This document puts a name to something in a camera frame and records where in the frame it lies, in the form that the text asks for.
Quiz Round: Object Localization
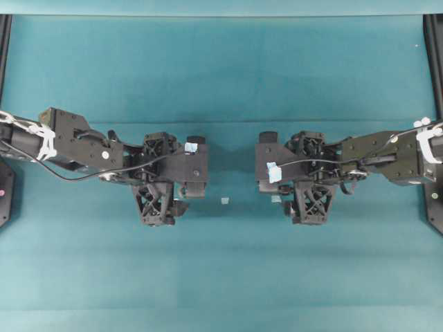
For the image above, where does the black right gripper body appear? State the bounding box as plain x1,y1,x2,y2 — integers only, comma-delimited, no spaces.
282,131,342,225

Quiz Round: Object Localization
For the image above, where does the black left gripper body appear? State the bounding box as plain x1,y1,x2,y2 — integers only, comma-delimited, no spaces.
124,132,188,227

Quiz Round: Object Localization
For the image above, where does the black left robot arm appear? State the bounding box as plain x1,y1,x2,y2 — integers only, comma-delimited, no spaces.
1,108,188,227

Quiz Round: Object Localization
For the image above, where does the teal table mat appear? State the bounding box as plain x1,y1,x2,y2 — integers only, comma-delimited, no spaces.
1,1,442,331

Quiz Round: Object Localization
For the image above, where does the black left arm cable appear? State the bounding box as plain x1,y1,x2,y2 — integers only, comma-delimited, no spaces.
0,136,174,183

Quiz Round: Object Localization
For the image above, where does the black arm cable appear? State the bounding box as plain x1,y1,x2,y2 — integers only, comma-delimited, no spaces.
0,136,174,183
276,120,443,170

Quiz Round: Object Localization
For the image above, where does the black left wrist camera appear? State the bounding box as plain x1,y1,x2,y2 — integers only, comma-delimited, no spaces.
160,136,209,199

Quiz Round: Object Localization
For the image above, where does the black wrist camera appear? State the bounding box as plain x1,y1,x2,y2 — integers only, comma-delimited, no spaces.
255,131,309,194
160,136,209,199

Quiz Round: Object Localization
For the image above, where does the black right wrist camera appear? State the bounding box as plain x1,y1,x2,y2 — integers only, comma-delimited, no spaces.
255,131,309,194

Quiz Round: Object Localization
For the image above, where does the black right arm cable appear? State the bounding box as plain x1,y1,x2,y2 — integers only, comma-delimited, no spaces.
276,120,443,170

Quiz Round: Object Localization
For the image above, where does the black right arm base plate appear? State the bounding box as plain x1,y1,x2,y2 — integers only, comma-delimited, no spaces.
419,181,442,236

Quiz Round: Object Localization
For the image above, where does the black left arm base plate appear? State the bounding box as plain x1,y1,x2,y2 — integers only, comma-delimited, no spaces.
0,159,15,227

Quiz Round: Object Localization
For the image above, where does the black aluminium frame rail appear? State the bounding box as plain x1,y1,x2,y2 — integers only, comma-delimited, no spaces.
0,14,13,99

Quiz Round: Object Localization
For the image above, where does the black vertical frame post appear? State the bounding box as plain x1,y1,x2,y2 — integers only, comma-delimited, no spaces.
423,13,442,119

